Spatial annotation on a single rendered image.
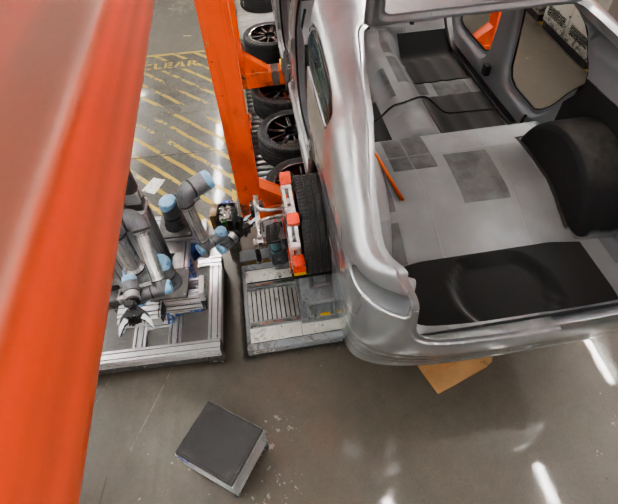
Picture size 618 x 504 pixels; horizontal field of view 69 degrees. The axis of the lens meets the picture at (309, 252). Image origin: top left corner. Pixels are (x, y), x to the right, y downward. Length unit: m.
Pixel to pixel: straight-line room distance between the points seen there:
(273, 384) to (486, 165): 2.09
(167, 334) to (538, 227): 2.58
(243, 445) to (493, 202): 2.11
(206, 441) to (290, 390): 0.72
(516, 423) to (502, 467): 0.31
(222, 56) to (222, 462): 2.24
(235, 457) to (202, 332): 0.96
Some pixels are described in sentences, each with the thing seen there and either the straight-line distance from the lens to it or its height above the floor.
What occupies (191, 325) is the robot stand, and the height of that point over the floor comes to 0.21.
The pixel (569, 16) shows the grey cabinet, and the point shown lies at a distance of 7.23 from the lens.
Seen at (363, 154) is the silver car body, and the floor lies 1.76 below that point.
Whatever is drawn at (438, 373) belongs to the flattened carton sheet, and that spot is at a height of 0.01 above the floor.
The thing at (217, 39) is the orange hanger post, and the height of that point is 1.94.
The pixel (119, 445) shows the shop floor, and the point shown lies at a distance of 3.44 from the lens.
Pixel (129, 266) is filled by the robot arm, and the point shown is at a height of 1.11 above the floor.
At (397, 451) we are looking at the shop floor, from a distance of 3.17.
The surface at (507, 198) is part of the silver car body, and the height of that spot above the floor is 1.01.
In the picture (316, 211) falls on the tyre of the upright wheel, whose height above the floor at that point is 1.13.
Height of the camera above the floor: 3.03
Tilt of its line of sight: 51 degrees down
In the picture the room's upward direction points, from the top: 4 degrees counter-clockwise
